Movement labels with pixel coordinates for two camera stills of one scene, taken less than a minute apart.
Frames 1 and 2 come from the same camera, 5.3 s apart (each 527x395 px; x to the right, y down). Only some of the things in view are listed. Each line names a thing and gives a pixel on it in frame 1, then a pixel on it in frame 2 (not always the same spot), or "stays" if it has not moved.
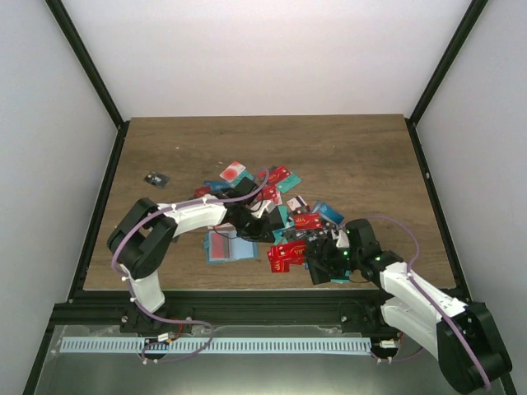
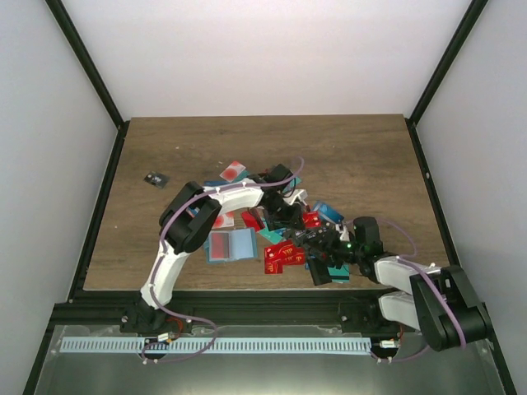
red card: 219,247 stays
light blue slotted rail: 217,345 stays
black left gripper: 259,234 to 288,220
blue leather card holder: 226,245 stays
